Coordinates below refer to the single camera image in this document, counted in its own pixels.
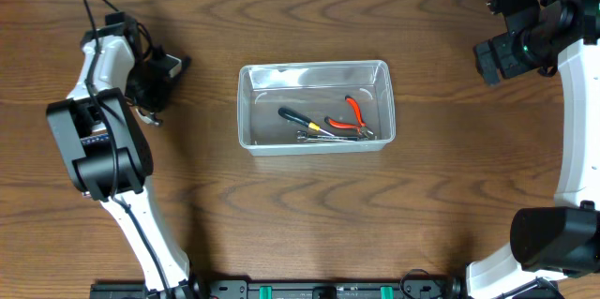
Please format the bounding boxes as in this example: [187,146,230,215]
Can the black yellow screwdriver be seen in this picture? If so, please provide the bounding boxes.
[277,107,334,137]

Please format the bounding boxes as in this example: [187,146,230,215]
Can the silver combination wrench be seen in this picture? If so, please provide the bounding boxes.
[296,130,363,142]

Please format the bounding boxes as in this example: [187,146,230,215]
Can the red handled pliers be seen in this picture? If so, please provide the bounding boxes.
[323,95,376,141]

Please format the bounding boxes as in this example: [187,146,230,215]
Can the small claw hammer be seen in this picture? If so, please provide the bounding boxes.
[134,54,191,127]

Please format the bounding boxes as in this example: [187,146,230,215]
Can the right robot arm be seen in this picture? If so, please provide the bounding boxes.
[463,0,599,298]

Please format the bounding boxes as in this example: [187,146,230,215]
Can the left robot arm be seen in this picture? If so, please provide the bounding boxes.
[46,11,203,298]

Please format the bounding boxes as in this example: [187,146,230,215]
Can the clear plastic container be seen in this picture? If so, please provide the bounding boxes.
[237,60,396,156]

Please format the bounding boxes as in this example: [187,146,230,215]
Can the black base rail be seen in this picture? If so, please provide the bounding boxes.
[88,268,562,299]

